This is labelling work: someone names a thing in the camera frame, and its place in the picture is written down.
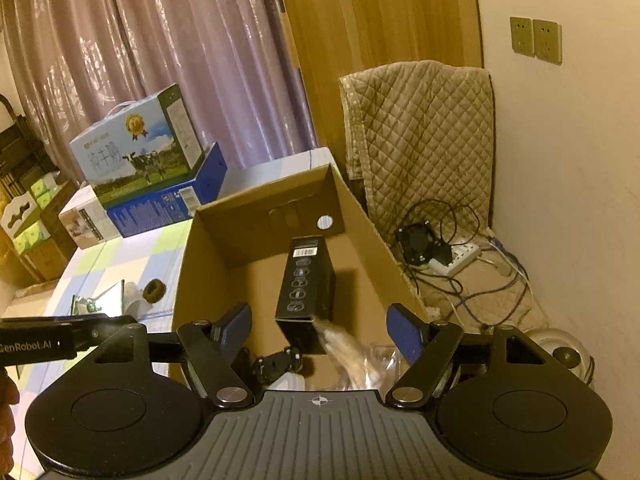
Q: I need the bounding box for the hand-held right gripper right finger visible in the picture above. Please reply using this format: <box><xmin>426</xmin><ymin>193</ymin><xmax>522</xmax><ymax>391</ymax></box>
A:
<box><xmin>385</xmin><ymin>303</ymin><xmax>552</xmax><ymax>409</ymax></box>

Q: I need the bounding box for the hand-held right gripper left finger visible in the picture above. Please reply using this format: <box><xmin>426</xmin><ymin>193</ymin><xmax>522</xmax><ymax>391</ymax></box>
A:
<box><xmin>91</xmin><ymin>302</ymin><xmax>254</xmax><ymax>409</ymax></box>

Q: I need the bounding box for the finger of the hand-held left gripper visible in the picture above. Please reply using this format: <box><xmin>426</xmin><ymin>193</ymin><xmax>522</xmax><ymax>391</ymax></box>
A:
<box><xmin>61</xmin><ymin>312</ymin><xmax>140</xmax><ymax>352</ymax></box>

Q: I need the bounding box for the silver green tea bag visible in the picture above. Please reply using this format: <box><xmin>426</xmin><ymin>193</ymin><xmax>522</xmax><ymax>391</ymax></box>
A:
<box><xmin>72</xmin><ymin>280</ymin><xmax>127</xmax><ymax>319</ymax></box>

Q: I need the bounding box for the clear plastic case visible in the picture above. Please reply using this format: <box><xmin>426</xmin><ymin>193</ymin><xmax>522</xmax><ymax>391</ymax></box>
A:
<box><xmin>364</xmin><ymin>342</ymin><xmax>402</xmax><ymax>392</ymax></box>

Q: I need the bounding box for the white square night light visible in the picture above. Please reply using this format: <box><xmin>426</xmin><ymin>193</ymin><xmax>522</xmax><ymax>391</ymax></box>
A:
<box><xmin>122</xmin><ymin>282</ymin><xmax>151</xmax><ymax>317</ymax></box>

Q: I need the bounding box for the red white toy car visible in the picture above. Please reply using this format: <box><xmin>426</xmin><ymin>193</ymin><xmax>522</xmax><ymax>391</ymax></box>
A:
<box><xmin>251</xmin><ymin>346</ymin><xmax>307</xmax><ymax>387</ymax></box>

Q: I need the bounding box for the cotton swab packet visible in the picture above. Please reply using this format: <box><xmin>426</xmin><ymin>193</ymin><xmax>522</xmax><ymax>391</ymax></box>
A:
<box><xmin>314</xmin><ymin>317</ymin><xmax>372</xmax><ymax>392</ymax></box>

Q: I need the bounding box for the long black product box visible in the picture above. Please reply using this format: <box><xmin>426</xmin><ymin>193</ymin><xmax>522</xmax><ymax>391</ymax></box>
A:
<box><xmin>274</xmin><ymin>234</ymin><xmax>337</xmax><ymax>357</ymax></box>

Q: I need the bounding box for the brown cardboard box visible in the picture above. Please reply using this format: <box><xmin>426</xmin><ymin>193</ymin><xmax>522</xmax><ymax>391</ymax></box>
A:
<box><xmin>169</xmin><ymin>162</ymin><xmax>437</xmax><ymax>392</ymax></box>

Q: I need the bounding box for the person's left hand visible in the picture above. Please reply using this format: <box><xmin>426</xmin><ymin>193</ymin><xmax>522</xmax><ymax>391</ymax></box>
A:
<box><xmin>0</xmin><ymin>366</ymin><xmax>21</xmax><ymax>463</ymax></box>

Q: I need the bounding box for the small black fan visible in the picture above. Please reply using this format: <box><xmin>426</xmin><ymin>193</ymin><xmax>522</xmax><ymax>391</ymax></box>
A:
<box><xmin>397</xmin><ymin>222</ymin><xmax>444</xmax><ymax>266</ymax></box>

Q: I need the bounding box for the white power strip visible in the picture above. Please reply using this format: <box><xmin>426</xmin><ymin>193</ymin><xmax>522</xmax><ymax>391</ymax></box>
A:
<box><xmin>429</xmin><ymin>242</ymin><xmax>482</xmax><ymax>276</ymax></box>

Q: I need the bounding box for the cardboard box of tissue packs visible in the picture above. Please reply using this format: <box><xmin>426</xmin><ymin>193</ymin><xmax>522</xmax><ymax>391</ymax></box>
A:
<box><xmin>14</xmin><ymin>180</ymin><xmax>78</xmax><ymax>282</ymax></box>

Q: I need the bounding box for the beige product box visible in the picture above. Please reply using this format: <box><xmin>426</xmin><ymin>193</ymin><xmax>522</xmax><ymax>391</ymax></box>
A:
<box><xmin>58</xmin><ymin>184</ymin><xmax>122</xmax><ymax>250</ymax></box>

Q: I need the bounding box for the white wooden chair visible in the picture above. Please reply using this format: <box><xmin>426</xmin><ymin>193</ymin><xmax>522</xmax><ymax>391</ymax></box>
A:
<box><xmin>0</xmin><ymin>194</ymin><xmax>42</xmax><ymax>242</ymax></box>

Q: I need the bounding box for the flat blue carton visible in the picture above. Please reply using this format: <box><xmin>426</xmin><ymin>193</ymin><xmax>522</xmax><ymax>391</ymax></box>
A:
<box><xmin>102</xmin><ymin>142</ymin><xmax>229</xmax><ymax>239</ymax></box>

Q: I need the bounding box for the stack of green tissue packs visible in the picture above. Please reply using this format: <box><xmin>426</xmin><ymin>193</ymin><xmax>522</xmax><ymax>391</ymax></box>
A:
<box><xmin>14</xmin><ymin>170</ymin><xmax>63</xmax><ymax>255</ymax></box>

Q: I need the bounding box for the round white appliance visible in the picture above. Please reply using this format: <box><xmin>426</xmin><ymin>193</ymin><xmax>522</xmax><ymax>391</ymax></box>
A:
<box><xmin>526</xmin><ymin>327</ymin><xmax>597</xmax><ymax>390</ymax></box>

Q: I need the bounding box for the milk carton with cow picture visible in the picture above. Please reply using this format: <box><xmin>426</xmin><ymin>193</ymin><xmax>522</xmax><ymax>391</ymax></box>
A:
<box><xmin>68</xmin><ymin>83</ymin><xmax>205</xmax><ymax>207</ymax></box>

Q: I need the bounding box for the black folding rack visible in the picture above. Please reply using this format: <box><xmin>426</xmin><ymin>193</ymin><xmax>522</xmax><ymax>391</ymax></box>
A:
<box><xmin>0</xmin><ymin>94</ymin><xmax>57</xmax><ymax>196</ymax></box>

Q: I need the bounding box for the beige quilted chair cover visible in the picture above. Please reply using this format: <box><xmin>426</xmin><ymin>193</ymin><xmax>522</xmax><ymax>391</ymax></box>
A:
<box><xmin>338</xmin><ymin>59</ymin><xmax>494</xmax><ymax>242</ymax></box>

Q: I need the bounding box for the wooden door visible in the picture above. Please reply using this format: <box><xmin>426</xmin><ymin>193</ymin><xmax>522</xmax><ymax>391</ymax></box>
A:
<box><xmin>272</xmin><ymin>0</ymin><xmax>485</xmax><ymax>168</ymax></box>

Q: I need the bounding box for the shiny pink curtain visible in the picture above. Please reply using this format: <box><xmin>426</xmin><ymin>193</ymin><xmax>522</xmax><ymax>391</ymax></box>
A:
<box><xmin>0</xmin><ymin>0</ymin><xmax>317</xmax><ymax>196</ymax></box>

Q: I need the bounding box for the tangle of cables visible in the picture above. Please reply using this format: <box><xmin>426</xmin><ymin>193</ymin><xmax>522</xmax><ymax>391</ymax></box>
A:
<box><xmin>400</xmin><ymin>199</ymin><xmax>532</xmax><ymax>335</ymax></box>

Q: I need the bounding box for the gold wall socket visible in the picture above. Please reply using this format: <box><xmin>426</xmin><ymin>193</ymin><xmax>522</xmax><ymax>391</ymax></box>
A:
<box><xmin>508</xmin><ymin>16</ymin><xmax>534</xmax><ymax>56</ymax></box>
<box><xmin>532</xmin><ymin>18</ymin><xmax>564</xmax><ymax>65</ymax></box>

